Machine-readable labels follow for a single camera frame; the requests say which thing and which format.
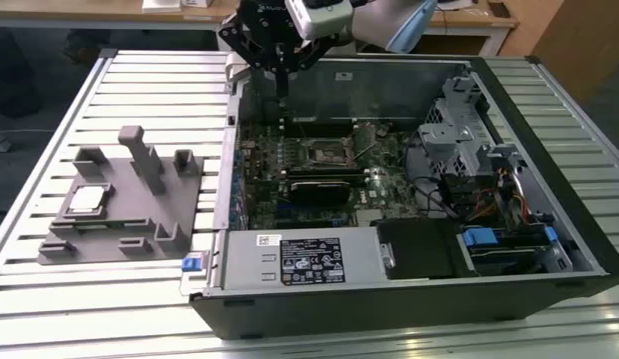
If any wooden desk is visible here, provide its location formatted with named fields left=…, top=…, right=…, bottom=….
left=0, top=0, right=520, bottom=57

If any black plastic shroud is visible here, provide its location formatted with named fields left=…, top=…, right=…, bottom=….
left=376, top=218, right=478, bottom=281

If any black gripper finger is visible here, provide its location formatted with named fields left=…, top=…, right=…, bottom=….
left=217, top=13, right=269, bottom=93
left=274, top=35, right=336, bottom=101

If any black RAM slot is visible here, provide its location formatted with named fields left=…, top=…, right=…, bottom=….
left=281, top=126, right=356, bottom=132
left=281, top=130, right=356, bottom=138
left=281, top=116, right=356, bottom=123
left=281, top=120, right=356, bottom=127

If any silver CPU chip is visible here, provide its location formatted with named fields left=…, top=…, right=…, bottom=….
left=71, top=185, right=106, bottom=211

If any blue disk carrier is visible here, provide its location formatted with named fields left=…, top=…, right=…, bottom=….
left=459, top=226, right=543, bottom=259

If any installed RAM stick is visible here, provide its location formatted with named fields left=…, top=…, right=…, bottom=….
left=289, top=168, right=367, bottom=182

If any metal socket cover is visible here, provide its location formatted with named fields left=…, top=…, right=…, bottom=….
left=350, top=123, right=379, bottom=155

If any grey parts rack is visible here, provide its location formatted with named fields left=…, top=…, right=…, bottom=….
left=35, top=125, right=207, bottom=267

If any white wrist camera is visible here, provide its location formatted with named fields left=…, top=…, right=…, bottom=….
left=283, top=0, right=355, bottom=41

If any green RAM stick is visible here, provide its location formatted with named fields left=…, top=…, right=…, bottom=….
left=73, top=220, right=154, bottom=230

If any black PC case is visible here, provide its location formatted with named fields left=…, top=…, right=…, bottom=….
left=189, top=52, right=619, bottom=341

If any green motherboard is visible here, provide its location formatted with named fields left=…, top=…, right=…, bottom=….
left=234, top=119, right=426, bottom=231

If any silver power supply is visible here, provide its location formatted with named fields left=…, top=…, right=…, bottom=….
left=222, top=227, right=391, bottom=291

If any metal drive cage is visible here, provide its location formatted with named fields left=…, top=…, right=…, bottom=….
left=416, top=74, right=494, bottom=179

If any black graphics card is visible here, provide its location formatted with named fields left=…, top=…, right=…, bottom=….
left=289, top=179, right=351, bottom=205

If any wooden cabinet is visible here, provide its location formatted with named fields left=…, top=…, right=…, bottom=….
left=498, top=0, right=619, bottom=104

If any orange yellow wire bundle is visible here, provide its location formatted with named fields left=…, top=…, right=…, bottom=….
left=466, top=168, right=535, bottom=225

